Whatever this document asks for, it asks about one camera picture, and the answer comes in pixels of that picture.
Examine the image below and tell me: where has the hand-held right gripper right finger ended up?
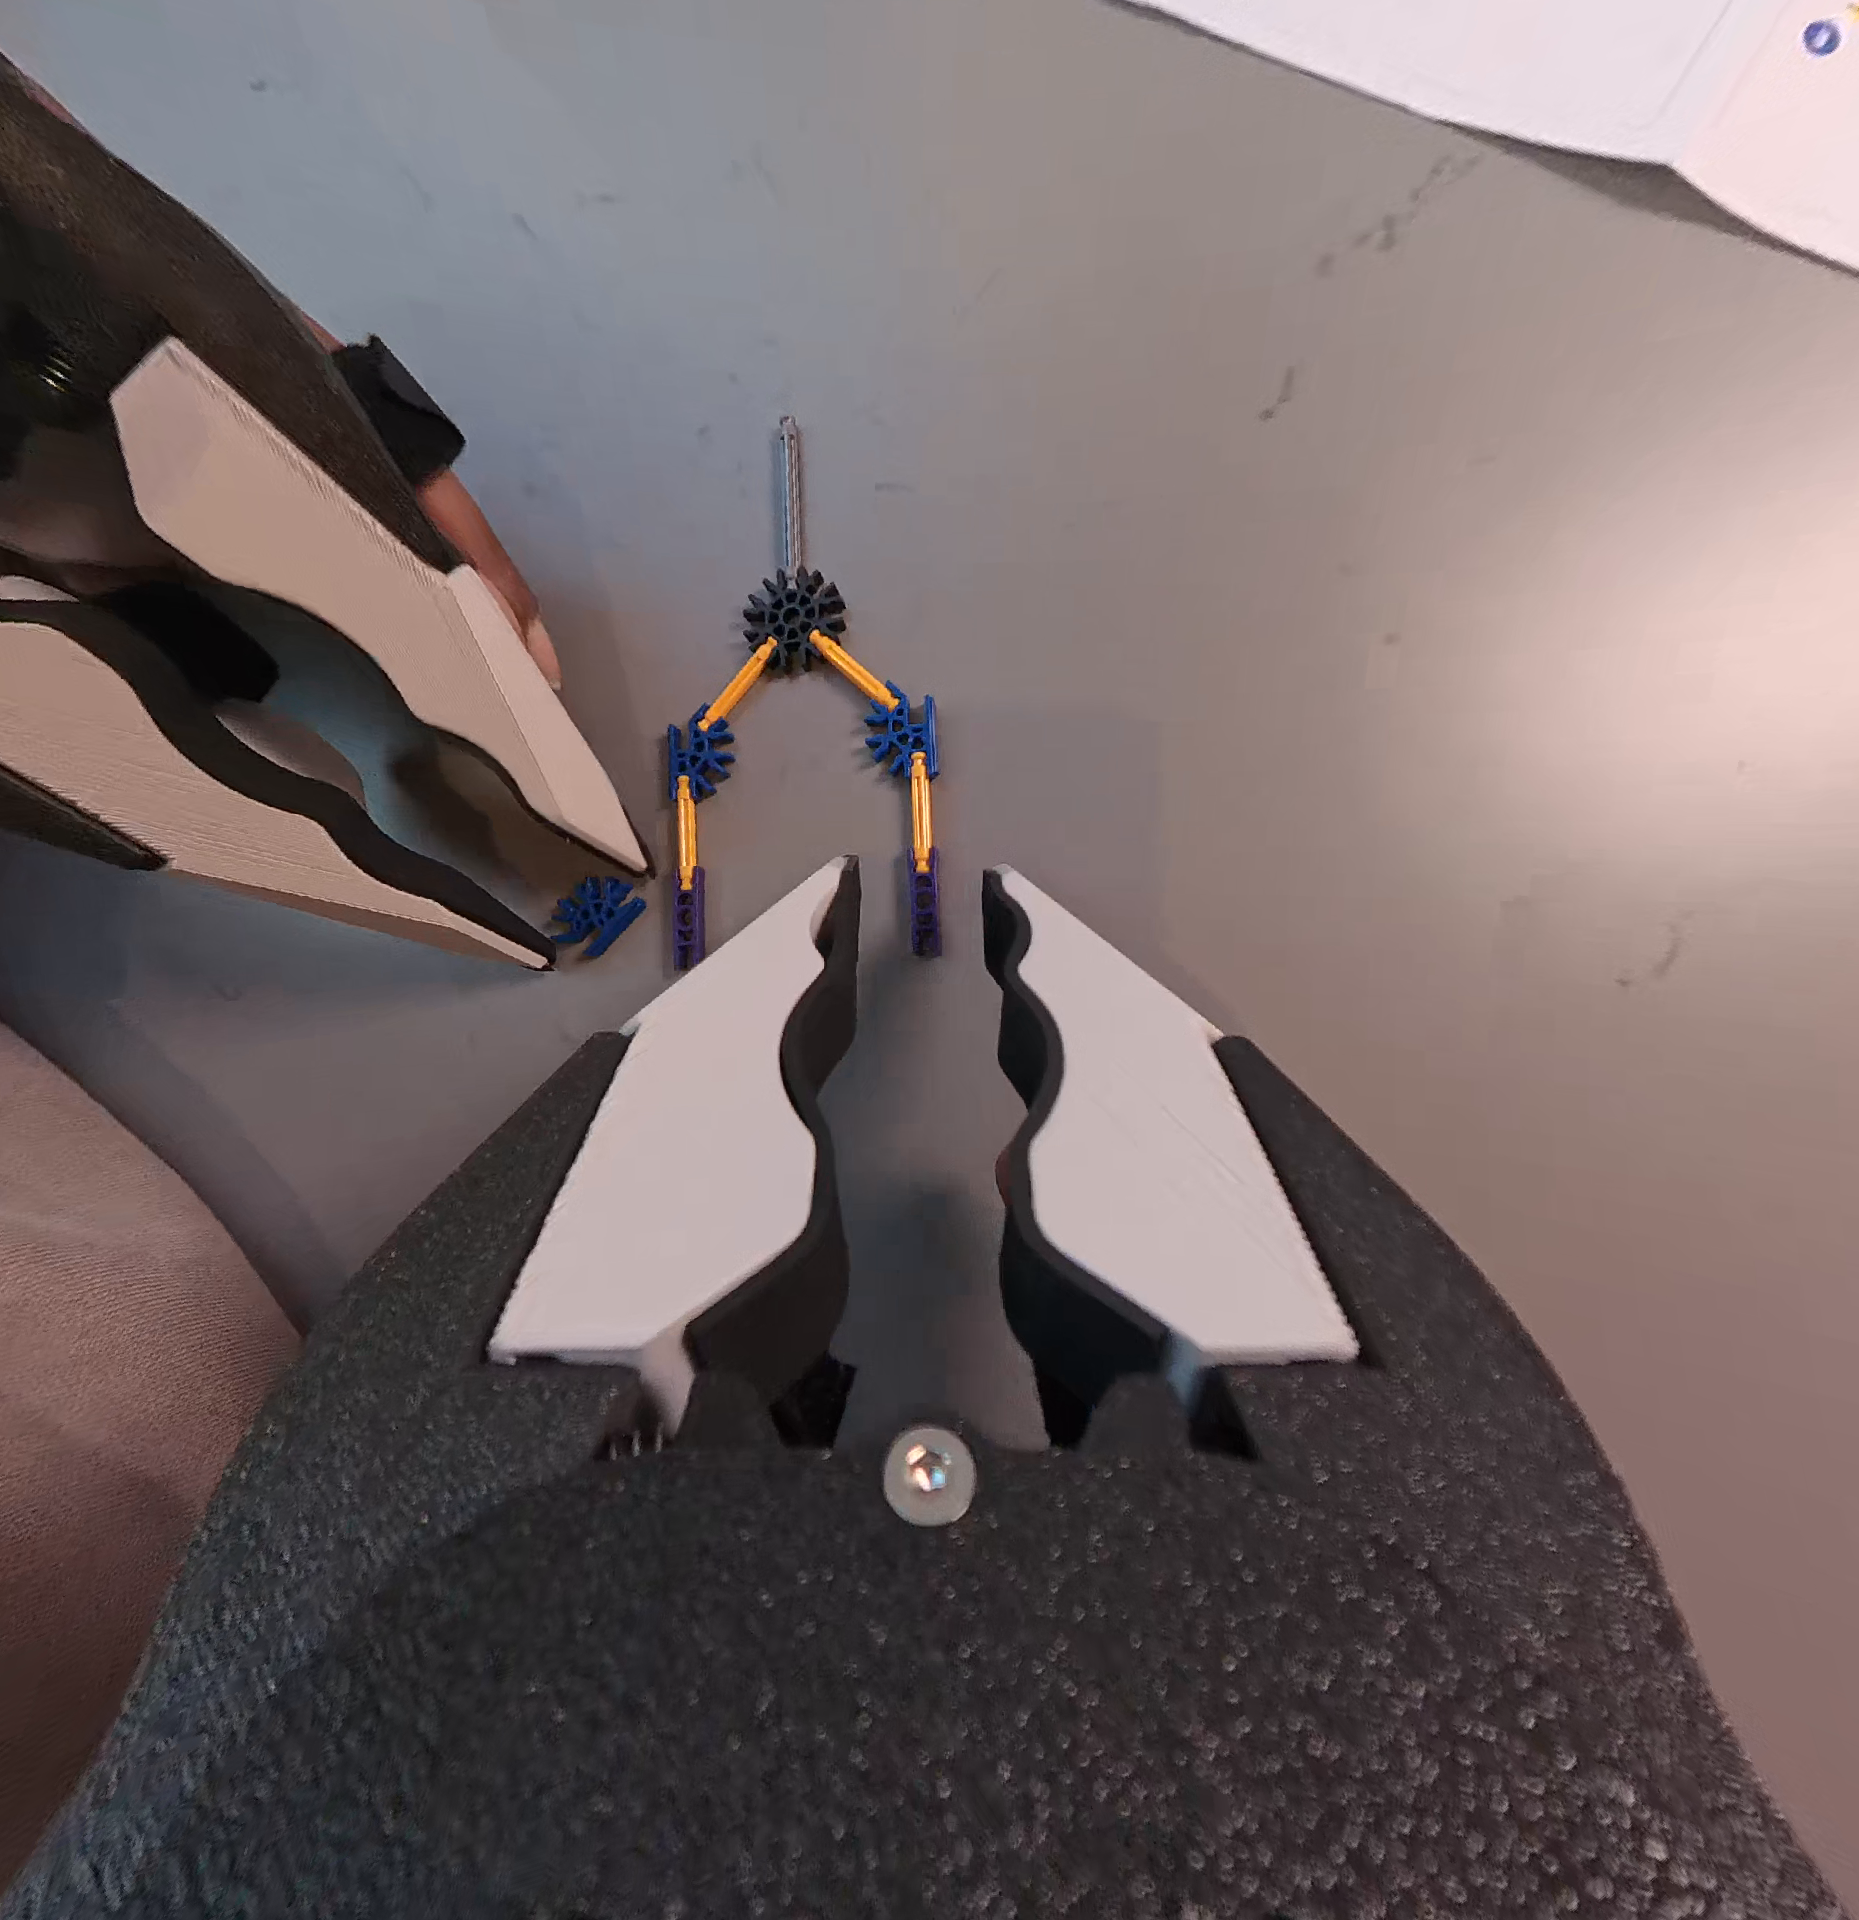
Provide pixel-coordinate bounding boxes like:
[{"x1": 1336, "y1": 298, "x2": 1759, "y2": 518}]
[{"x1": 983, "y1": 866, "x2": 1359, "y2": 1419}]

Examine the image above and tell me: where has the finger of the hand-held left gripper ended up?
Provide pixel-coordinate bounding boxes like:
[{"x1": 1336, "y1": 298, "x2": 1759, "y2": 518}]
[
  {"x1": 0, "y1": 575, "x2": 558, "y2": 971},
  {"x1": 109, "y1": 335, "x2": 654, "y2": 883}
]

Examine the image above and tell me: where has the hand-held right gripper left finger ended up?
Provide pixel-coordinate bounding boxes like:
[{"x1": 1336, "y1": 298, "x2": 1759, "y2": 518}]
[{"x1": 486, "y1": 853, "x2": 865, "y2": 1419}]

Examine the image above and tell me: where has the blue toy connector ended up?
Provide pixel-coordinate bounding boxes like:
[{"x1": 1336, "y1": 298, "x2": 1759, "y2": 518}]
[{"x1": 549, "y1": 876, "x2": 648, "y2": 962}]

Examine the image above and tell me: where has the blue yellow toy rod model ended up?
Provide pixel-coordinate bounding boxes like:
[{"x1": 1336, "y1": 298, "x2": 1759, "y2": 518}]
[{"x1": 664, "y1": 566, "x2": 946, "y2": 971}]

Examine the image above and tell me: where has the white instruction sheet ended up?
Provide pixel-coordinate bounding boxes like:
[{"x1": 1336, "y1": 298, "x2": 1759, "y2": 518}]
[{"x1": 1133, "y1": 0, "x2": 1859, "y2": 285}]

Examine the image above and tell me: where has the grey desk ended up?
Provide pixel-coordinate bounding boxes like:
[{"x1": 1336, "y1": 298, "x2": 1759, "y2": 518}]
[{"x1": 0, "y1": 0, "x2": 1859, "y2": 1920}]

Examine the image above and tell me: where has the person's left hand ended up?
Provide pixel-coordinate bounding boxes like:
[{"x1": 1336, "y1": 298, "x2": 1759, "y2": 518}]
[{"x1": 414, "y1": 460, "x2": 566, "y2": 695}]

